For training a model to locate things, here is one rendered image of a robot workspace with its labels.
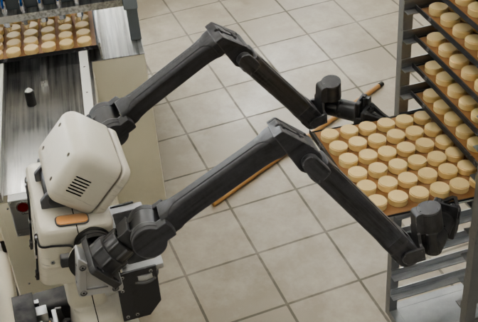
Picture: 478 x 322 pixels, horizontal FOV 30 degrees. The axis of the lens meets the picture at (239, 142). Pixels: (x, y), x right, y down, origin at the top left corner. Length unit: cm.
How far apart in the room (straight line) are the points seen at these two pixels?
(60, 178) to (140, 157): 150
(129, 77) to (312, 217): 100
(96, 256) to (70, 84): 126
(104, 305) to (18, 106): 99
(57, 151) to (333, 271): 168
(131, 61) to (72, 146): 128
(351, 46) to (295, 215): 139
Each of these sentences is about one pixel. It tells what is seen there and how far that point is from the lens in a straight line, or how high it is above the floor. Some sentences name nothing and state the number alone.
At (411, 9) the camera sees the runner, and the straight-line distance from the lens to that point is 244.
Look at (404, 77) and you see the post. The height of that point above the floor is 109.
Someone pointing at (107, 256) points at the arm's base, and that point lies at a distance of 196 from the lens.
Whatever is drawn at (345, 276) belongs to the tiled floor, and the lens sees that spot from 347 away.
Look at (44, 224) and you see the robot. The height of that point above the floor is 116.
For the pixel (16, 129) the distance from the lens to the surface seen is 296.
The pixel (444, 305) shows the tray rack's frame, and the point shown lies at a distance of 319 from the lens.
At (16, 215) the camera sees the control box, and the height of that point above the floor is 78.
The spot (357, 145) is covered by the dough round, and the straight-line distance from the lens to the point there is 243.
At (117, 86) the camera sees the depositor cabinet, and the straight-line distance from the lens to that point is 330.
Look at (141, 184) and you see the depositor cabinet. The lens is 357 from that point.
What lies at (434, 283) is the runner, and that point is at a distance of 315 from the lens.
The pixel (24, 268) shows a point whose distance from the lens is 288.
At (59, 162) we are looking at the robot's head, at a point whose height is 127.
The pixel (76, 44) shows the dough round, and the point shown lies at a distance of 324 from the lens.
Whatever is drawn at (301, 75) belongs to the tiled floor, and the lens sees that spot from 461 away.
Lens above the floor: 246
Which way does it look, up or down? 36 degrees down
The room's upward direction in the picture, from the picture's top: 5 degrees counter-clockwise
